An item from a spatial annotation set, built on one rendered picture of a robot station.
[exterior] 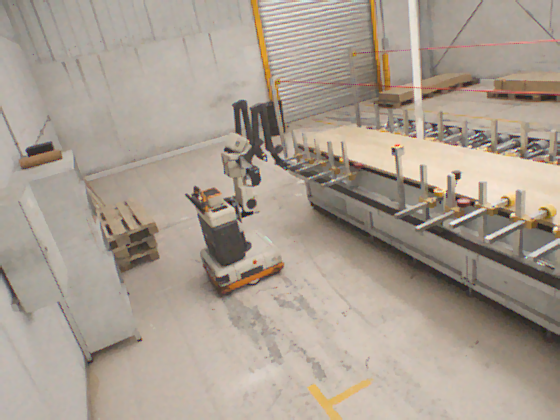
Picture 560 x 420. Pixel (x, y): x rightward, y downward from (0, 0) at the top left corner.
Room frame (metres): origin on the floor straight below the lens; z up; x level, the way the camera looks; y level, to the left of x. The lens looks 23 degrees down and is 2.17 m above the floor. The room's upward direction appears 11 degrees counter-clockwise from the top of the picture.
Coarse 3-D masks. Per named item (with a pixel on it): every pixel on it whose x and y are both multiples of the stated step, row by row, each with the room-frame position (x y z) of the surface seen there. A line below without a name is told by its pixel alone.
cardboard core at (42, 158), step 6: (54, 150) 3.40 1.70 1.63; (36, 156) 3.33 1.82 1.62; (42, 156) 3.34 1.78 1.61; (48, 156) 3.35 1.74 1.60; (54, 156) 3.36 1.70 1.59; (60, 156) 3.38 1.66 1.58; (24, 162) 3.28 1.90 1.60; (30, 162) 3.29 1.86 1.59; (36, 162) 3.31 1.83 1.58; (42, 162) 3.33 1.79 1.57; (48, 162) 3.36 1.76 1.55; (24, 168) 3.29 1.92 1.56
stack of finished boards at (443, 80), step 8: (424, 80) 10.85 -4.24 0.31; (432, 80) 10.62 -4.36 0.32; (440, 80) 10.40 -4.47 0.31; (448, 80) 10.33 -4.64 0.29; (456, 80) 10.43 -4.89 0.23; (464, 80) 10.54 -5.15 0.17; (400, 88) 10.39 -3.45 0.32; (408, 88) 10.18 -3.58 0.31; (384, 96) 10.17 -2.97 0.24; (392, 96) 9.91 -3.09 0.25; (400, 96) 9.71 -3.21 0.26; (408, 96) 9.79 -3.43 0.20
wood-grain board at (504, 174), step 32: (352, 128) 5.05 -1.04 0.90; (352, 160) 3.84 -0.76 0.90; (384, 160) 3.64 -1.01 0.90; (416, 160) 3.47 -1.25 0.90; (448, 160) 3.32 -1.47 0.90; (480, 160) 3.17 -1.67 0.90; (512, 160) 3.03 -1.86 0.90; (512, 192) 2.49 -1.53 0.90; (544, 192) 2.40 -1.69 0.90; (544, 224) 2.06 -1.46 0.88
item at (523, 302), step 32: (320, 192) 4.73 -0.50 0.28; (384, 192) 3.51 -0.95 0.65; (416, 192) 3.11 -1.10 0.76; (352, 224) 4.11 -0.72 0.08; (384, 224) 3.61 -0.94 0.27; (416, 256) 3.16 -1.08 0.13; (448, 256) 2.86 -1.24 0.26; (480, 288) 2.53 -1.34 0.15; (512, 288) 2.32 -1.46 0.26; (544, 320) 2.07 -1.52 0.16
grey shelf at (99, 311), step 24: (48, 168) 3.12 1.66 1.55; (72, 168) 2.97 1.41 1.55; (48, 192) 2.85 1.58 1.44; (72, 192) 2.90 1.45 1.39; (48, 216) 2.83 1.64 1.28; (72, 216) 2.88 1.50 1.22; (96, 216) 3.73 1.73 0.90; (72, 240) 2.86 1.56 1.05; (96, 240) 2.92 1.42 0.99; (72, 264) 2.83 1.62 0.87; (96, 264) 2.89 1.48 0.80; (72, 288) 2.81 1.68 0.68; (96, 288) 2.87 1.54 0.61; (120, 288) 2.93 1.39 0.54; (72, 312) 2.78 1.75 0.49; (96, 312) 2.84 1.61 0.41; (120, 312) 2.90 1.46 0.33; (96, 336) 2.81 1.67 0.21; (120, 336) 2.87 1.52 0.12
